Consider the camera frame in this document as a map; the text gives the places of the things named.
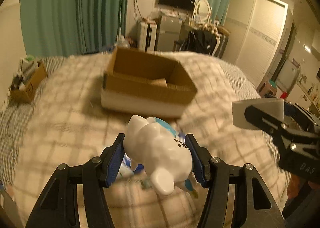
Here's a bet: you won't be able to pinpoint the white blue toy figurine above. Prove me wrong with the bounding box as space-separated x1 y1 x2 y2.
123 115 196 196

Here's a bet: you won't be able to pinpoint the beige plaid blanket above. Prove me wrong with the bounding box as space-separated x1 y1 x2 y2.
13 52 290 227

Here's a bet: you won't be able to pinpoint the white louvred wardrobe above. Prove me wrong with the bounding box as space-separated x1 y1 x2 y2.
222 0 291 87

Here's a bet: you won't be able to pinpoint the black clothes on chair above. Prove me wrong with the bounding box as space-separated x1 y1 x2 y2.
180 29 217 55

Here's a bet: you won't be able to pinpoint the checked grey bedsheet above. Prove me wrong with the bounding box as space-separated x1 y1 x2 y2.
0 56 67 187

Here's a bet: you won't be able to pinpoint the white oval vanity mirror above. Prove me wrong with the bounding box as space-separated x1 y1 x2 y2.
193 0 212 24

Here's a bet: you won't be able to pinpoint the grey mini fridge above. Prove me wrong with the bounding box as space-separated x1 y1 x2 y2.
156 15 182 52

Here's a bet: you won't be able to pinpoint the large open cardboard box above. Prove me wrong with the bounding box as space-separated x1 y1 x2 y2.
101 47 197 118

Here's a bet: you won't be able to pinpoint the small cardboard box with items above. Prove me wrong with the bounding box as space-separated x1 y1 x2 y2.
9 56 47 103

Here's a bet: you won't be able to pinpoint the white suitcase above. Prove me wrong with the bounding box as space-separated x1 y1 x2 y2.
137 20 157 52

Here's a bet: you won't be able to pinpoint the large clear water jug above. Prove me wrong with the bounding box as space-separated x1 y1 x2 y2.
115 35 130 48

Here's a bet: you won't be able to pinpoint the green left curtain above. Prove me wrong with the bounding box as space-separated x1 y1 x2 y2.
20 0 127 56

